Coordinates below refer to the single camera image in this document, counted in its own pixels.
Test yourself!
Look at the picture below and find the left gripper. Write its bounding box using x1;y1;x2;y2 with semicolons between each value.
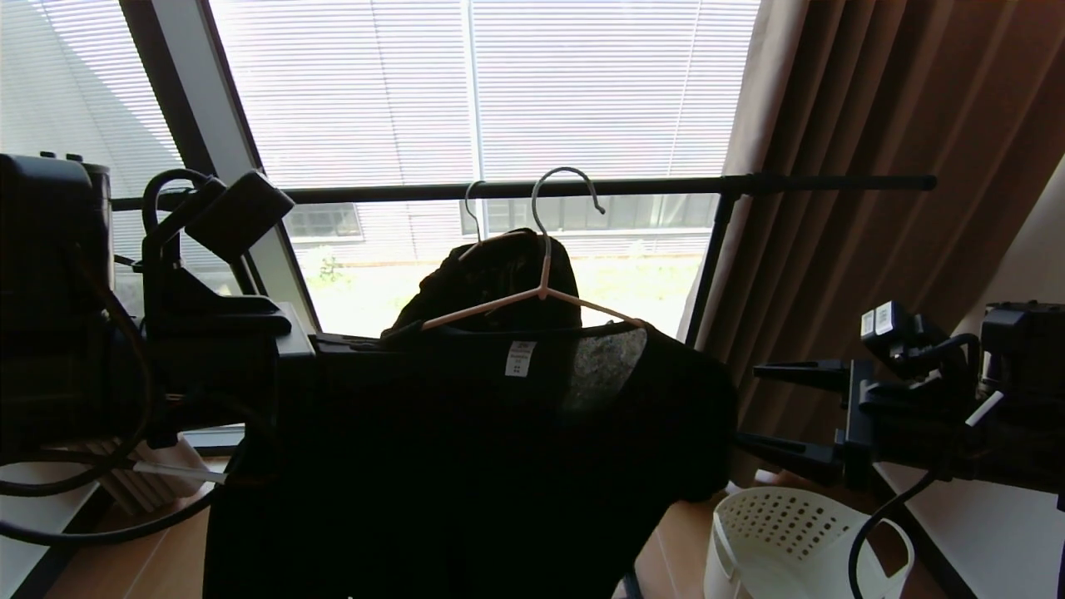
146;304;317;446

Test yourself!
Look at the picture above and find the black garment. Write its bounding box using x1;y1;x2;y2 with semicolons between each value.
391;227;583;334
202;320;740;599

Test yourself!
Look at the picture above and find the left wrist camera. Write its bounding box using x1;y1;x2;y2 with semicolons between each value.
140;168;296;338

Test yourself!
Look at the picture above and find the pink clothes hanger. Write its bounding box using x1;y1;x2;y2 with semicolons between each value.
458;181;533;263
420;166;646;332

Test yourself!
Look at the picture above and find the window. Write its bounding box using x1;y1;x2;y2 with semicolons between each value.
0;0;762;454

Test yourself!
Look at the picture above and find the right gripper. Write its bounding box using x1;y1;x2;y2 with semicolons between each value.
734;358;991;492

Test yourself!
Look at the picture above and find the white laundry basket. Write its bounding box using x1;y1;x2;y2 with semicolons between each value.
703;487;916;599

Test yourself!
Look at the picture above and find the black clothes rack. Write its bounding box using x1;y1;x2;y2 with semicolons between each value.
108;172;939;599

